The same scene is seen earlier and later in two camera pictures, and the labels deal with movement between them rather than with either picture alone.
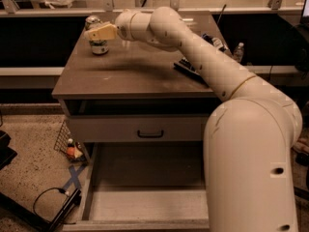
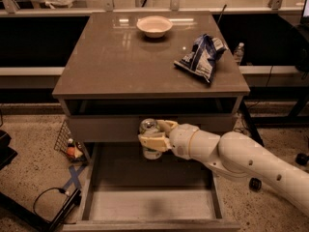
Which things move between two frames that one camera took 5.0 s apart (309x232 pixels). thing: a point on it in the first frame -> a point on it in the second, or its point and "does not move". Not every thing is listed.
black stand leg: [75, 199] does not move
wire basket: [69, 147] does not move
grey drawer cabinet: [139, 117] does not move
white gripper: [124, 25] -> [181, 138]
